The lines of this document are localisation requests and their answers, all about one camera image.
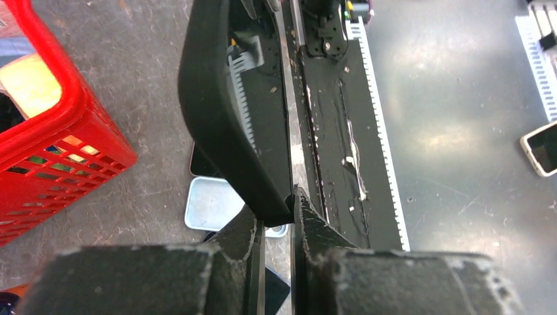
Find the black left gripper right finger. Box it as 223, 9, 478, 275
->
292, 188, 525, 314

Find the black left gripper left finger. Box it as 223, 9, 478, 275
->
17, 208, 265, 314

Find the blue phone with black screen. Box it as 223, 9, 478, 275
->
265, 266, 290, 315

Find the black phone from blue case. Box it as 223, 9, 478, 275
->
189, 144, 221, 178

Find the phone outside the cell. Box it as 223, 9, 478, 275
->
520, 121, 556, 177

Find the red plastic basket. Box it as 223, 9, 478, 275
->
1, 1, 137, 245

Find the orange label blue pump bottle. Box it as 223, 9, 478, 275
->
1, 283, 29, 315

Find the yellow sponge in basket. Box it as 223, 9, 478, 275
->
1, 53, 62, 120

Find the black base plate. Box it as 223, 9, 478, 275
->
282, 0, 403, 251

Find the white toothed cable rail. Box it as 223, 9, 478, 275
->
345, 17, 411, 251

